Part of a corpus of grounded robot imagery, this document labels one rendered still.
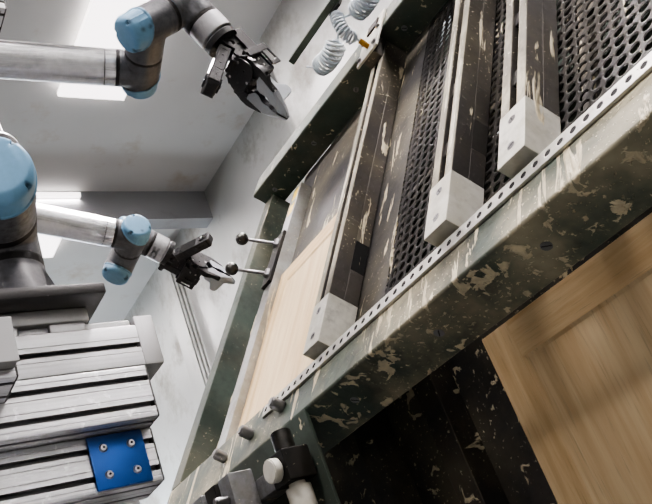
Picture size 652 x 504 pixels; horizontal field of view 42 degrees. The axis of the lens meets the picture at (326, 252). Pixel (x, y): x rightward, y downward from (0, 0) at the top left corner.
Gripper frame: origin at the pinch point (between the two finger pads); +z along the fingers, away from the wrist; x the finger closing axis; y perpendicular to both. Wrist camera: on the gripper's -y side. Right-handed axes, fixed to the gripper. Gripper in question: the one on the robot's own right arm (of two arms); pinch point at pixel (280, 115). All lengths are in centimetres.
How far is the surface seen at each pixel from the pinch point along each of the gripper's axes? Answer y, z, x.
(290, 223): 52, 3, 71
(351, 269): 5.8, 29.7, 20.2
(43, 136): 331, -299, 518
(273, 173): 78, -18, 88
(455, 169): -1.2, 31.7, -21.1
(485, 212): -16, 41, -30
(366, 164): 34.3, 12.4, 21.0
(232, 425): -10, 36, 69
